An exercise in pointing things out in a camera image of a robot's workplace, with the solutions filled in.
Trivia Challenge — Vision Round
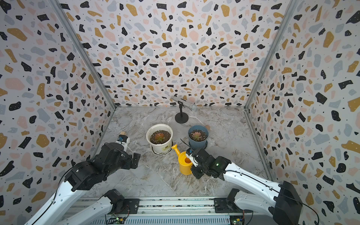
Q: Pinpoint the succulent in blue pot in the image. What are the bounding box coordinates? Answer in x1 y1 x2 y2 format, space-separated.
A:
191 130 206 142

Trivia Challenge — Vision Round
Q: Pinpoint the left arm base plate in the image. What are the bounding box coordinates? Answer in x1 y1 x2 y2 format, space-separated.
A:
111 198 140 215

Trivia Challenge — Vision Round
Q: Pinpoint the yellow plastic watering can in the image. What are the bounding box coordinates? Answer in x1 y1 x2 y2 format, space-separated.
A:
171 144 193 175

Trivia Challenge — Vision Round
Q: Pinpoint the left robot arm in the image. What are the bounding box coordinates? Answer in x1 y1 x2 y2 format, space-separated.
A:
27 142 141 225

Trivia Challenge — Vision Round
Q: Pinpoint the right green circuit board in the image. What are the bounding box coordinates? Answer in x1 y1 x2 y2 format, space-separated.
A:
230 216 245 225

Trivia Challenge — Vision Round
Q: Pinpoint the white plant pot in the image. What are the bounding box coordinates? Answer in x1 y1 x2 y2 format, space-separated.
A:
146 124 173 156

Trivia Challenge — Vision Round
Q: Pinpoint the black microphone stand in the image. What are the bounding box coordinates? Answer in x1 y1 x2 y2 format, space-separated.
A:
175 101 188 124

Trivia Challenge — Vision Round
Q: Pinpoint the white pot saucer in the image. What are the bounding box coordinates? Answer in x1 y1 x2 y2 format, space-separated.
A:
150 141 174 156

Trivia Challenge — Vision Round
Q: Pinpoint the left green circuit board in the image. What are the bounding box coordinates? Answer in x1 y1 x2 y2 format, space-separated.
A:
106 216 126 225

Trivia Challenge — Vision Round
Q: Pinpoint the blue-grey plant pot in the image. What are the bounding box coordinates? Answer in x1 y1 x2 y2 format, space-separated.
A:
188 125 209 150

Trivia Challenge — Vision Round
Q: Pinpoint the green circuit board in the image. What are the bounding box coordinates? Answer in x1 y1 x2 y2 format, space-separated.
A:
106 216 126 225
230 216 245 225

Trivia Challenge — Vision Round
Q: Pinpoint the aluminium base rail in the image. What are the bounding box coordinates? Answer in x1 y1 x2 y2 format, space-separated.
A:
54 196 293 225

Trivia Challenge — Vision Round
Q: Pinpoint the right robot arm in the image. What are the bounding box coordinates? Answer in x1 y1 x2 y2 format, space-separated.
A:
186 149 303 225

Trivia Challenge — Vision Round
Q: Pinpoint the grey microphone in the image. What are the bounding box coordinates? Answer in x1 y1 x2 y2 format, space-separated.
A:
171 96 198 112

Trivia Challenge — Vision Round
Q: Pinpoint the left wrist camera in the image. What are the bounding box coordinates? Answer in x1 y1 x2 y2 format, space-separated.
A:
116 134 129 147

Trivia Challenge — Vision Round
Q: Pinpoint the succulent in white pot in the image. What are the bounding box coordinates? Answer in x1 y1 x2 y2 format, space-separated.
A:
154 132 165 143

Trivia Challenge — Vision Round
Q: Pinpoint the dark blue pot saucer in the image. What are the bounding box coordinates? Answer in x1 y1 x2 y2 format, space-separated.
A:
190 141 208 151

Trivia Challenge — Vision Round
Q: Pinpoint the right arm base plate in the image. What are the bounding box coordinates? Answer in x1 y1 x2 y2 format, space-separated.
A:
214 198 245 213

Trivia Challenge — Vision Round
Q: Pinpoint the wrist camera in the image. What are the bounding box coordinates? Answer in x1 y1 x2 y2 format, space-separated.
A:
186 148 198 167
116 134 129 147

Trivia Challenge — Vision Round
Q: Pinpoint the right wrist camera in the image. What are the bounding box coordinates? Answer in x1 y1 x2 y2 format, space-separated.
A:
186 148 198 167

